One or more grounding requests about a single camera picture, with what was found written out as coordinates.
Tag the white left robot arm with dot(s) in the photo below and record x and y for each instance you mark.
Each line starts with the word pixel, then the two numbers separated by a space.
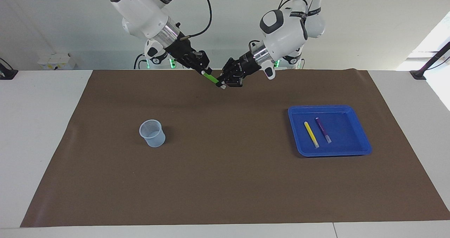
pixel 284 30

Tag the brown table mat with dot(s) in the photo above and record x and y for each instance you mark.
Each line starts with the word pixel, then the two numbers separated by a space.
pixel 225 181

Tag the yellow marker pen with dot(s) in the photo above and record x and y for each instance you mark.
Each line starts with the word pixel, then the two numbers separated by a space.
pixel 311 134

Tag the blue plastic tray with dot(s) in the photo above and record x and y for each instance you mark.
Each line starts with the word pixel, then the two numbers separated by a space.
pixel 351 147

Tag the translucent plastic cup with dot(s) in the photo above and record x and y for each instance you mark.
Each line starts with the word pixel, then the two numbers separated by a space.
pixel 153 137

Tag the green marker pen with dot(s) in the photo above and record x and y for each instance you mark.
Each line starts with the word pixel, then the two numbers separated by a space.
pixel 211 78

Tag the white power strip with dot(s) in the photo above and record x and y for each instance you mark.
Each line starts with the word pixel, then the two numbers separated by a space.
pixel 56 62

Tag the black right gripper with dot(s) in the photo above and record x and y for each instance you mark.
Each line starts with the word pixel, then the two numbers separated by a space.
pixel 184 50

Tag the purple marker pen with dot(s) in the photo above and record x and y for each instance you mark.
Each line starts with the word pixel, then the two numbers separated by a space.
pixel 323 129

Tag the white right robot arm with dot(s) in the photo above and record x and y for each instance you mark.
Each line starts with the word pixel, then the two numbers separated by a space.
pixel 144 9

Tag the black stand with pole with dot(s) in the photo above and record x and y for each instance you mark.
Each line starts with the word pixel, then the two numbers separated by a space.
pixel 418 74

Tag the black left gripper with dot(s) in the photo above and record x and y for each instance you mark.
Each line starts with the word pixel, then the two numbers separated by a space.
pixel 239 67

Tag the black table clamp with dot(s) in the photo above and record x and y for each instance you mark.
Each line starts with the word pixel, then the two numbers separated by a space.
pixel 7 73

